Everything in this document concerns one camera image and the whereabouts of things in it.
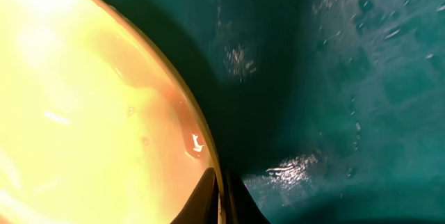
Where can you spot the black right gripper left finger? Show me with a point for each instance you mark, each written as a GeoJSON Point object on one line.
{"type": "Point", "coordinates": [202, 206]}

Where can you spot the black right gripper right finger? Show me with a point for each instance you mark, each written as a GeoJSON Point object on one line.
{"type": "Point", "coordinates": [239, 205]}

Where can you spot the yellow plate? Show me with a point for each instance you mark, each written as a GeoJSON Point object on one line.
{"type": "Point", "coordinates": [97, 126]}

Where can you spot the teal plastic tray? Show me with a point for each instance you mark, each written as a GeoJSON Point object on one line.
{"type": "Point", "coordinates": [330, 111]}

